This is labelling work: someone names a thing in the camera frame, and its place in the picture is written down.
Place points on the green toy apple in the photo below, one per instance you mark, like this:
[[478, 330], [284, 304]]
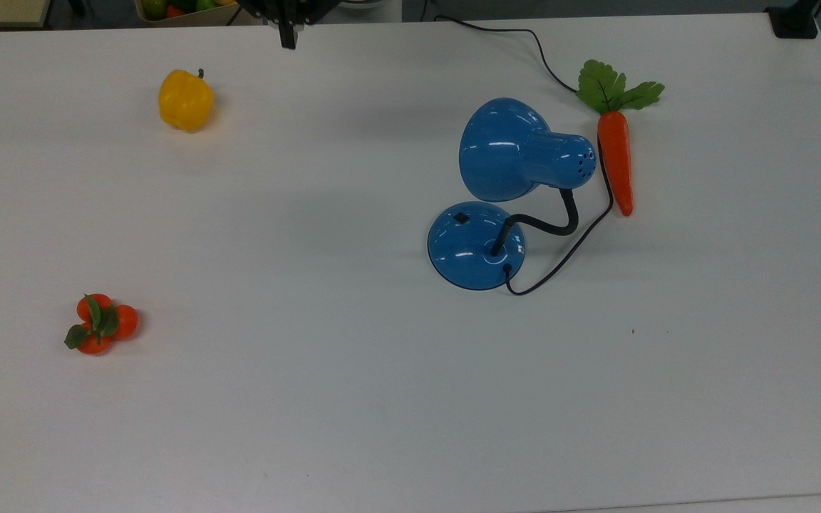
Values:
[[155, 7]]

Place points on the black clamped camera pole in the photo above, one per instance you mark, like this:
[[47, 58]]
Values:
[[795, 21]]

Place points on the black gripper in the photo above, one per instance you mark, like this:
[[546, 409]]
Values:
[[289, 8]]

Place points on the orange toy carrot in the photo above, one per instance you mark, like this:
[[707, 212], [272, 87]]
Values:
[[616, 157]]

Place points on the blue desk lamp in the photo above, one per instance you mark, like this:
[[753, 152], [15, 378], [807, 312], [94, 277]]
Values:
[[510, 149]]

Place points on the beige fruit basket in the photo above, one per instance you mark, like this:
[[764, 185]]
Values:
[[189, 20]]

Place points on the toy tangerine bunch with leaves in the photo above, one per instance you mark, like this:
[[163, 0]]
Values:
[[122, 322]]

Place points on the yellow toy bell pepper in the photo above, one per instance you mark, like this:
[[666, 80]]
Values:
[[186, 100]]

